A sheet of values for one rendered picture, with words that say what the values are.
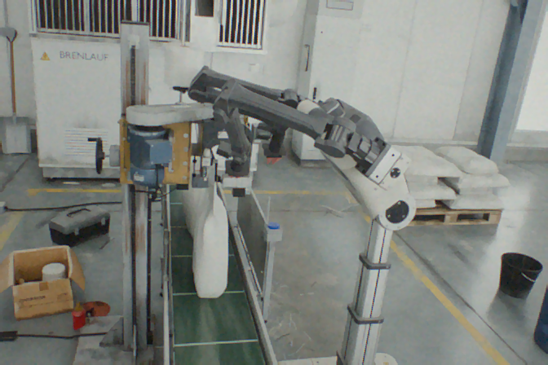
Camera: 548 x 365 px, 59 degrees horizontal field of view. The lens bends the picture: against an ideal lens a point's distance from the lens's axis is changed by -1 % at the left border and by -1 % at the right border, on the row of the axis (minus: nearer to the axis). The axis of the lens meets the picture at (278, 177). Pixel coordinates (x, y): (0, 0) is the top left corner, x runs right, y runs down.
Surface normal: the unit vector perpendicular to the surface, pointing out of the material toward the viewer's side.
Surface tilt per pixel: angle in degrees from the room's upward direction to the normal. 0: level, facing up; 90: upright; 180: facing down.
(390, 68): 90
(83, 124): 90
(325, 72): 90
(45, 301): 90
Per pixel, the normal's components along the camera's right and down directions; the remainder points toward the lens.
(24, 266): 0.46, 0.33
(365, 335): 0.22, 0.34
